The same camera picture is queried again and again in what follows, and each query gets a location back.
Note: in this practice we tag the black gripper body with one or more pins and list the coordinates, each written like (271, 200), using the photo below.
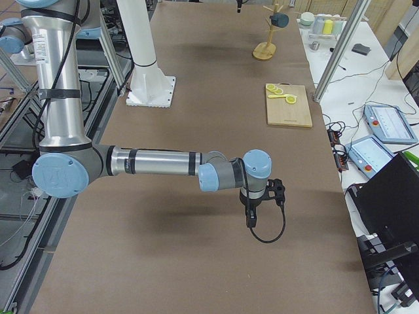
(249, 203)

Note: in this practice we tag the dark teal cup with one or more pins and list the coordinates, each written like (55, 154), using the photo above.
(279, 20)

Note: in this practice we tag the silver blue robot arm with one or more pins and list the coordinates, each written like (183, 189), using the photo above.
(17, 43)
(69, 161)

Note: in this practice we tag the grey cup on tray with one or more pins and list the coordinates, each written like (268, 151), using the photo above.
(318, 25)

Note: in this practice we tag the yellow cup on tray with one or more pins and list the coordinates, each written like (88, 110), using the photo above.
(327, 27)

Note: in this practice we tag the mint green bowl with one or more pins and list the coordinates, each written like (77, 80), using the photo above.
(307, 19)

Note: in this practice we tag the lemon slice stack left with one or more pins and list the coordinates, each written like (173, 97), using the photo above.
(274, 89)

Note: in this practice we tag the wooden cutting board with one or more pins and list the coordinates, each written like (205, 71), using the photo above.
(280, 113)

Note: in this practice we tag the yellow plastic knife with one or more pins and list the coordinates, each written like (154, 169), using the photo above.
(278, 95)

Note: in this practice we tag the black power strip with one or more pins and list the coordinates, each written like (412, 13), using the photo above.
(338, 149)

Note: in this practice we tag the lemon slice near knife tip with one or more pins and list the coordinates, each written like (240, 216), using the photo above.
(291, 99)

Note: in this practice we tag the black flat pad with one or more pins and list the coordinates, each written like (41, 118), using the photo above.
(361, 49)

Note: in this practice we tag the lower teach pendant tablet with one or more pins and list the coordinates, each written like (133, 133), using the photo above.
(369, 155)

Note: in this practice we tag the teach pendant tablet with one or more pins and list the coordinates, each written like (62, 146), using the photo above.
(389, 125)
(369, 155)

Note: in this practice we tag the upper teach pendant tablet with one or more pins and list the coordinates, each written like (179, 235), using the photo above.
(389, 125)

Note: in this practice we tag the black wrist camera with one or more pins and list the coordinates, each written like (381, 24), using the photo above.
(275, 190)

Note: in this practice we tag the aluminium frame post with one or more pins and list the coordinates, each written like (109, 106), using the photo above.
(340, 48)

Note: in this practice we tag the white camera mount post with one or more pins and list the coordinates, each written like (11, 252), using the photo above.
(149, 86)

